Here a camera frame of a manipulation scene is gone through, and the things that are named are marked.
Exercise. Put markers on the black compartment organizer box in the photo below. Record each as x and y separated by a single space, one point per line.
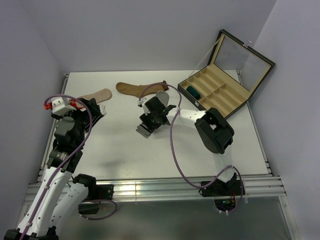
231 77

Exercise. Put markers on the beige red reindeer sock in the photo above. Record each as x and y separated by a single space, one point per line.
100 96

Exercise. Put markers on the green christmas bear sock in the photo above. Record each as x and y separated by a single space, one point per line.
192 91

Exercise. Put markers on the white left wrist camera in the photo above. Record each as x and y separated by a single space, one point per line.
59 106

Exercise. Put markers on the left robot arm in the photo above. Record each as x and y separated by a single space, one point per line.
36 223

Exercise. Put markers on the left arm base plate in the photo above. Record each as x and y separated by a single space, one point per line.
100 192

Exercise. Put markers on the aluminium frame rail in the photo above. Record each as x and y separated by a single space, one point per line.
176 189

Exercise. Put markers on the brown long sock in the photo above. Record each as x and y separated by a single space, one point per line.
140 90

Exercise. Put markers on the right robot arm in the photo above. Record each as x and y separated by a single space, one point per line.
213 129

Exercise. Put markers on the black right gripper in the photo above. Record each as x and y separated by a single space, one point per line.
145 118

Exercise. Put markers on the black white striped sock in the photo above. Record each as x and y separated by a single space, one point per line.
97 112

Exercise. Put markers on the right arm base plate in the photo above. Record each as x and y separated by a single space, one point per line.
222 189

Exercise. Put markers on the grey striped sock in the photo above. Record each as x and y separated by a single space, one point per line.
164 98

